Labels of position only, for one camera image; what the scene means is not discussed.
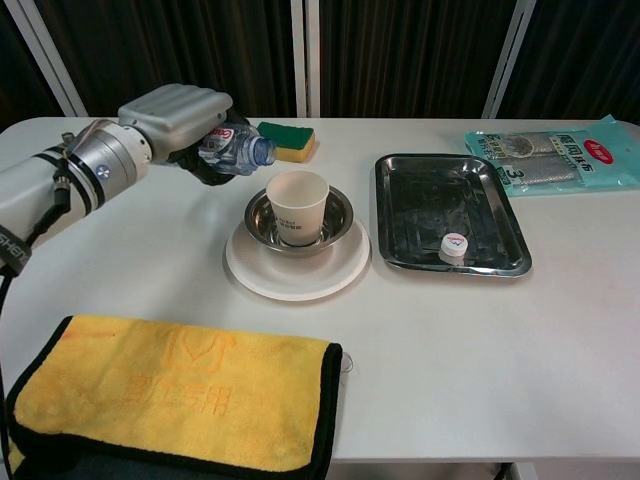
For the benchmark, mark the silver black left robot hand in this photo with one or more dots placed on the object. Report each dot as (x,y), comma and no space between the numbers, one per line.
(170,115)

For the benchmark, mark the clear plastic water bottle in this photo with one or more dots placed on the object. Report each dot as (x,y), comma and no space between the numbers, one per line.
(235,147)

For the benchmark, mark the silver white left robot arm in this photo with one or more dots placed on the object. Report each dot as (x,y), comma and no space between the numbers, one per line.
(30,185)

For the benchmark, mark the white paper cup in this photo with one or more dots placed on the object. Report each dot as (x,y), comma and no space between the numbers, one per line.
(296,210)

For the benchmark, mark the white bottle cap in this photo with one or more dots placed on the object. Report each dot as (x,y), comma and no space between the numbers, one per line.
(454,246)

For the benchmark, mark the yellow sponge with green pad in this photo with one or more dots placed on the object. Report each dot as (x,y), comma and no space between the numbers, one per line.
(295,137)

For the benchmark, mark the stainless steel bowl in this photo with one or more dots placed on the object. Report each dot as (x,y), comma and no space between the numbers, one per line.
(340,217)

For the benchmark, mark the white round plate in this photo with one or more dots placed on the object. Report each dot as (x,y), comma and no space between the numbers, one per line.
(300,281)

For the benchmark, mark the stainless steel rectangular tray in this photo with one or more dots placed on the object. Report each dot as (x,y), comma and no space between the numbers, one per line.
(425,210)

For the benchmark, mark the yellow towel with black trim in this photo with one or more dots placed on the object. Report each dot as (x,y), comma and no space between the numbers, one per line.
(165,395)

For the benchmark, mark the teal packaged cleaning cloths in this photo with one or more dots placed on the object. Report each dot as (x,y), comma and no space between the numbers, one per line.
(550,160)

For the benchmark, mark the white partition frame post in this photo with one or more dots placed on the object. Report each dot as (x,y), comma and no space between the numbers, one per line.
(507,60)
(306,55)
(50,55)

